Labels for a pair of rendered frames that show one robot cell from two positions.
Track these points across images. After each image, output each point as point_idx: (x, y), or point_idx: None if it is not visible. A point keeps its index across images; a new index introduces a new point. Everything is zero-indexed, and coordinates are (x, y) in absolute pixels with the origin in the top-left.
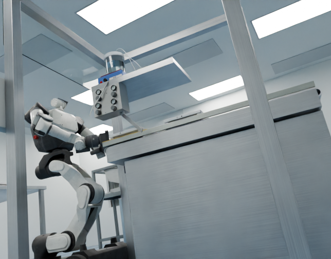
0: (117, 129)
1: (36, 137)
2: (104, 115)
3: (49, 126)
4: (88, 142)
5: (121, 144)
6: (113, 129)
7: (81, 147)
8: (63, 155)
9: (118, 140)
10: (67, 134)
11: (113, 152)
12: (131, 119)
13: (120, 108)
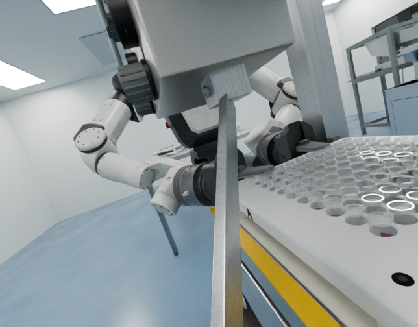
0: (307, 79)
1: (167, 127)
2: (172, 109)
3: (94, 167)
4: (179, 200)
5: (256, 289)
6: (295, 82)
7: (169, 213)
8: (207, 158)
9: (243, 256)
10: (133, 178)
11: (242, 281)
12: (213, 314)
13: (156, 74)
